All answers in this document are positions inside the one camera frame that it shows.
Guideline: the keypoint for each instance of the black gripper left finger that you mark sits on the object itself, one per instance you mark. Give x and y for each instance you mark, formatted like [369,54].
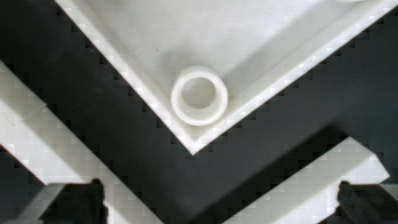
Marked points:
[67,204]

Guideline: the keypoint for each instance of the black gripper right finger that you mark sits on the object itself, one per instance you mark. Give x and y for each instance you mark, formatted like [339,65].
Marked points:
[367,204]

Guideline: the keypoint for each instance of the white square tabletop with sockets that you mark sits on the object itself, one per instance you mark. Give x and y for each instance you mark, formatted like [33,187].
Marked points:
[211,53]

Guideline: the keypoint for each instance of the white U-shaped obstacle fence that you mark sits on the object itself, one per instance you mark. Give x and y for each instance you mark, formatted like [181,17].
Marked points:
[300,203]

